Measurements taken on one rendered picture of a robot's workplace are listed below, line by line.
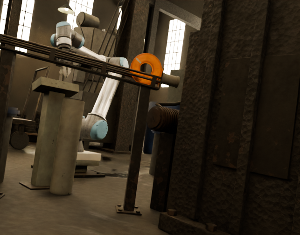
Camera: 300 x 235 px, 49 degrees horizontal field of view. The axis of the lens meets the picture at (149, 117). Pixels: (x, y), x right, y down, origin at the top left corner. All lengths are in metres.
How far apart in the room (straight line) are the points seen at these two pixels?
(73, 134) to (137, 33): 3.40
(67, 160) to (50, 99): 0.37
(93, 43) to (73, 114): 5.48
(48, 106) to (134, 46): 3.18
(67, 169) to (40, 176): 0.21
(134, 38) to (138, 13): 0.39
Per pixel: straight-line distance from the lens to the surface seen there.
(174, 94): 5.68
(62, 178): 1.84
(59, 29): 2.19
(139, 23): 5.09
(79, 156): 2.44
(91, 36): 7.26
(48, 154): 1.97
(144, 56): 1.64
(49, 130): 1.95
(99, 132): 2.40
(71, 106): 1.81
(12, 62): 1.67
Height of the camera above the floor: 0.41
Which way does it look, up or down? 2 degrees up
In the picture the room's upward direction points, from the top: 8 degrees clockwise
